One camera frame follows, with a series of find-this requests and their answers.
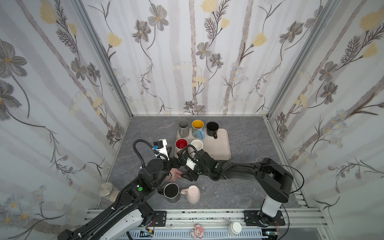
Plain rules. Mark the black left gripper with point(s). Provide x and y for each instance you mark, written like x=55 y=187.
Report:
x=180 y=162

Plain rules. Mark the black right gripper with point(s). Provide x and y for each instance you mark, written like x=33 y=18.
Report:
x=193 y=173

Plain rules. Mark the pink patterned mug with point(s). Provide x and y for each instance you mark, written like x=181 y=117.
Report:
x=174 y=175

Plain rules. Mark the white ribbed mug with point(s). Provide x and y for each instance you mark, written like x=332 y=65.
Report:
x=198 y=145

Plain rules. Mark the cream white mug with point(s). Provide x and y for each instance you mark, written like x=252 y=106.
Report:
x=180 y=144

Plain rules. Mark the light pink mug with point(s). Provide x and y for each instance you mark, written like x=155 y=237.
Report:
x=192 y=194

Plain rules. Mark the blue butterfly mug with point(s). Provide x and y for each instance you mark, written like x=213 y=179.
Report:
x=198 y=129

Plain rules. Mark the white black two-tone mug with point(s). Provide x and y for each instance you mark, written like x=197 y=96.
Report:
x=212 y=129

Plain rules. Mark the grey ceramic mug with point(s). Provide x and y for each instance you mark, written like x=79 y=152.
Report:
x=183 y=128

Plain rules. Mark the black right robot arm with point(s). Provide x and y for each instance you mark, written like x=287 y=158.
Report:
x=273 y=178

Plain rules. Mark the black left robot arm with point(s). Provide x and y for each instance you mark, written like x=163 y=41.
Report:
x=133 y=196

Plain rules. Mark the beige plastic tray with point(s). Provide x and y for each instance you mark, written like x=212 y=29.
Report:
x=218 y=149

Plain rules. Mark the pink cartoon figure sticker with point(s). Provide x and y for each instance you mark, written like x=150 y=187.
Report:
x=197 y=232

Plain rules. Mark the glass jar with lid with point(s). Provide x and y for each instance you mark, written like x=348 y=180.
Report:
x=108 y=191

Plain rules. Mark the white round cap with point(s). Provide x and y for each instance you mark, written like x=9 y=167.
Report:
x=234 y=228

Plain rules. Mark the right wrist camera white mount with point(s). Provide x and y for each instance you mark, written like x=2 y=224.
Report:
x=190 y=164

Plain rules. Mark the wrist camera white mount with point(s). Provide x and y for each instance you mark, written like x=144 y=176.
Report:
x=160 y=150
x=190 y=164

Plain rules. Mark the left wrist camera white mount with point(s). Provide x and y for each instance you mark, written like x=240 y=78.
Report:
x=160 y=150

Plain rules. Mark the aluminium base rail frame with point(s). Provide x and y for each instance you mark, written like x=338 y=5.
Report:
x=219 y=206

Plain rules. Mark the left aluminium corner post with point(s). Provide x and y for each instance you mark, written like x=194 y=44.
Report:
x=99 y=49

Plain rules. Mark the aluminium corner frame post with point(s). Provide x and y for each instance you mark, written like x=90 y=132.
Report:
x=303 y=54

